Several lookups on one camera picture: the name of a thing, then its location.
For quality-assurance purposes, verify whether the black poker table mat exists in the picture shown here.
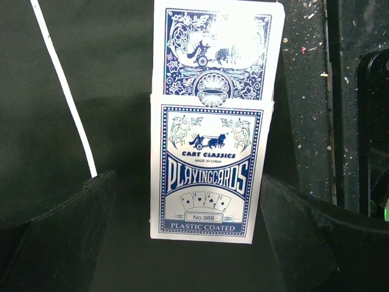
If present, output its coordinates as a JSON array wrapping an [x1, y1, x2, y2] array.
[[0, 0, 301, 292]]

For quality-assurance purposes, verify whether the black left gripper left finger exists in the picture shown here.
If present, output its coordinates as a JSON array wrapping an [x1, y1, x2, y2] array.
[[1, 170, 117, 291]]

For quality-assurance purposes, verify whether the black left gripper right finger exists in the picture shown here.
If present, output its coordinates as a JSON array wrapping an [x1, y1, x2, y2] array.
[[260, 175, 388, 291]]

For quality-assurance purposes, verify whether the blue playing card box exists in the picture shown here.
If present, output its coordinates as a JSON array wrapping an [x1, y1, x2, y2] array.
[[150, 1, 285, 244]]

